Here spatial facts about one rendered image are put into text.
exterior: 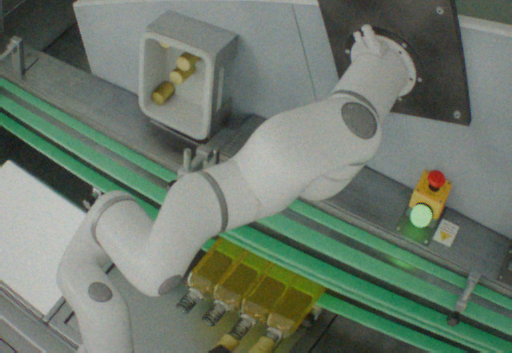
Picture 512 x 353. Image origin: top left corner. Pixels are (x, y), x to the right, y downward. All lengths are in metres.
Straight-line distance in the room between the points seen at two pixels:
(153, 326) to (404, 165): 0.61
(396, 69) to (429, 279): 0.40
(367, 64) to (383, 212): 0.33
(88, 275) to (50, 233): 0.71
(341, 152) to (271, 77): 0.52
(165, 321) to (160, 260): 0.65
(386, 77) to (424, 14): 0.14
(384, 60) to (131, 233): 0.51
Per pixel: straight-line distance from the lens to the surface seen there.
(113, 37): 1.72
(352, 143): 1.02
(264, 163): 0.97
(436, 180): 1.40
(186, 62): 1.51
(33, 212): 1.79
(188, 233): 0.95
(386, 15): 1.26
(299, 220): 1.43
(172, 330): 1.58
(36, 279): 1.66
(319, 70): 1.44
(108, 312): 1.01
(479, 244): 1.46
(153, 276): 0.95
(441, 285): 1.40
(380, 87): 1.21
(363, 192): 1.47
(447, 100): 1.31
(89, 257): 1.07
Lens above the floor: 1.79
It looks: 39 degrees down
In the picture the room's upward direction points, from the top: 140 degrees counter-clockwise
